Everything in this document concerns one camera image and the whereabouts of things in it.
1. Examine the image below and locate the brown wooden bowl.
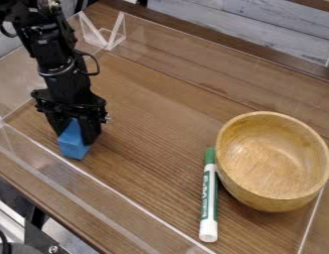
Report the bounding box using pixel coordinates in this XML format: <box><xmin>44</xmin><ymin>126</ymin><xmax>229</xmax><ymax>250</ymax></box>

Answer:
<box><xmin>216</xmin><ymin>111</ymin><xmax>329</xmax><ymax>212</ymax></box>

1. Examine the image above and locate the green white marker pen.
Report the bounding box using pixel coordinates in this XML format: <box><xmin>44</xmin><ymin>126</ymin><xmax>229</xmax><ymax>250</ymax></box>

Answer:
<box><xmin>200</xmin><ymin>147</ymin><xmax>218</xmax><ymax>243</ymax></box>

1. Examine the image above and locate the black equipment under table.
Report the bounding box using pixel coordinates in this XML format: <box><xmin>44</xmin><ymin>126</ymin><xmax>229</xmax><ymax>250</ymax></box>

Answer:
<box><xmin>0</xmin><ymin>226</ymin><xmax>73</xmax><ymax>254</ymax></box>

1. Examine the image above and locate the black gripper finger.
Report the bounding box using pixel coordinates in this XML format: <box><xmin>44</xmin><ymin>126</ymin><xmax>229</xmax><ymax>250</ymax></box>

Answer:
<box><xmin>80</xmin><ymin>115</ymin><xmax>101</xmax><ymax>145</ymax></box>
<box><xmin>46</xmin><ymin>112</ymin><xmax>72</xmax><ymax>136</ymax></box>

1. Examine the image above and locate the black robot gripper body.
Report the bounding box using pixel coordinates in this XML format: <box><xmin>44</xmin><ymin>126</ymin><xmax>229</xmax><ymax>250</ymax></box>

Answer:
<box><xmin>32</xmin><ymin>63</ymin><xmax>108</xmax><ymax>124</ymax></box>

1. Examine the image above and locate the clear acrylic tray wall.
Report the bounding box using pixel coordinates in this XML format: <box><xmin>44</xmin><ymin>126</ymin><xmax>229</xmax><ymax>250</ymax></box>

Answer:
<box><xmin>0</xmin><ymin>3</ymin><xmax>329</xmax><ymax>254</ymax></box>

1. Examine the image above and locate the blue foam block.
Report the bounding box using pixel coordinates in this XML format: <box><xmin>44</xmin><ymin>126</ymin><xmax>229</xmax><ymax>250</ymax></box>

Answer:
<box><xmin>58</xmin><ymin>119</ymin><xmax>90</xmax><ymax>160</ymax></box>

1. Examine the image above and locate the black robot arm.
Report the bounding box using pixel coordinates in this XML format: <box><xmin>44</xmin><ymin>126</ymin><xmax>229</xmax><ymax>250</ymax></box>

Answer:
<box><xmin>0</xmin><ymin>0</ymin><xmax>108</xmax><ymax>145</ymax></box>

